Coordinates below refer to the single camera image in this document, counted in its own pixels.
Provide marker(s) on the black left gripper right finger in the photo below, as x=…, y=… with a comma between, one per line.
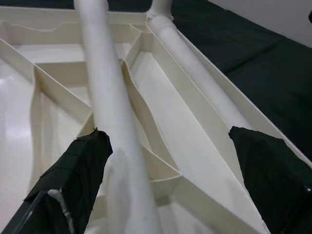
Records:
x=275, y=175

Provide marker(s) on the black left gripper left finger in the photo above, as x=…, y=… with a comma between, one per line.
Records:
x=73, y=175

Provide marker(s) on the white plastic table leg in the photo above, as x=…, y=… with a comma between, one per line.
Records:
x=109, y=97
x=195, y=73
x=159, y=7

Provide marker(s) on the white plastic table top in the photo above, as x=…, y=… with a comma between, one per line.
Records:
x=170, y=122

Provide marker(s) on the black tablecloth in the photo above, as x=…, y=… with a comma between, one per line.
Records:
x=268, y=73

